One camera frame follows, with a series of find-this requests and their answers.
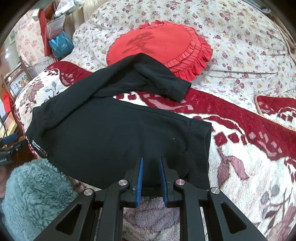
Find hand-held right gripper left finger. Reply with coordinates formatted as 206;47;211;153
35;157;144;241

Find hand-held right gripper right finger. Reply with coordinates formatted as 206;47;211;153
158;157;266;241

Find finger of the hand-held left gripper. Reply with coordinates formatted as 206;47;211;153
0;133;28;157

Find black pants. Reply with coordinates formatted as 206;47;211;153
25;53;212;191

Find person's left forearm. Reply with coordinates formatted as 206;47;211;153
2;159;80;241

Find framed picture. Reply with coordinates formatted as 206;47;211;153
5;67;31;96

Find red and white fleece blanket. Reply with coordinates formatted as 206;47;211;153
13;61;296;241

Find floral pillow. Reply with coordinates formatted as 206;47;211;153
15;10;57;67

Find blue bag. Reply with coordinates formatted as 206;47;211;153
48;31;75;59

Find red hanging cloth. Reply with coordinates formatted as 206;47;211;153
38;5;58;57

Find red round ruffled cushion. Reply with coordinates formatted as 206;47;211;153
107;20;213;82

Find red quilted mat with trim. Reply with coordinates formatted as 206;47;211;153
254;94;296;131

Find white plastic bag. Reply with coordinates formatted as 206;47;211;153
54;0;81;16

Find floral sofa cover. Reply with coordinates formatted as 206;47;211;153
73;0;296;121

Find grey cloth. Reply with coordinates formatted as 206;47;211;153
245;0;271;14

